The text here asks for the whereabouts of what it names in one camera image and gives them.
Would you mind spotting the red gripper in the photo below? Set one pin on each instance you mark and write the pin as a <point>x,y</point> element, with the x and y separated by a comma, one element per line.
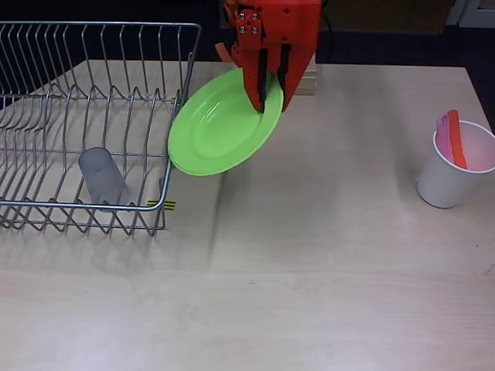
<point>287,34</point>

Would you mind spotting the green plastic plate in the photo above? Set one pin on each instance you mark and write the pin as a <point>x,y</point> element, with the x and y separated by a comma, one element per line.
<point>216,127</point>

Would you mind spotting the pink plastic fork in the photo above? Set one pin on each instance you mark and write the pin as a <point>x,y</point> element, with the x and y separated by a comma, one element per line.
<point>444,133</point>

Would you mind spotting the orange plastic knife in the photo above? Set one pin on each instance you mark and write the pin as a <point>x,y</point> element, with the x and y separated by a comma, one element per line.
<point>456,143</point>

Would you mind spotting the translucent grey plastic cup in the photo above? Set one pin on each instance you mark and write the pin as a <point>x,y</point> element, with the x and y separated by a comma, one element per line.
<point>100,174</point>

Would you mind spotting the wooden base block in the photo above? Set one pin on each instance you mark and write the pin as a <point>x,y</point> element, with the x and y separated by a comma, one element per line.
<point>307,83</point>

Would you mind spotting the orange table clamp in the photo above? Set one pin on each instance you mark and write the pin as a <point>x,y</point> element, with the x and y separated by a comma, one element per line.
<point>226,15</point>

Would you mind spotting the grey cabinet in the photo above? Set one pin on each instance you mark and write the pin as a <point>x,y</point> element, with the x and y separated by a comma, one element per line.
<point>468,15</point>

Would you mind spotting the white paper cup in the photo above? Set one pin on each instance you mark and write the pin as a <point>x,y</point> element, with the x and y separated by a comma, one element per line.
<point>441,185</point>

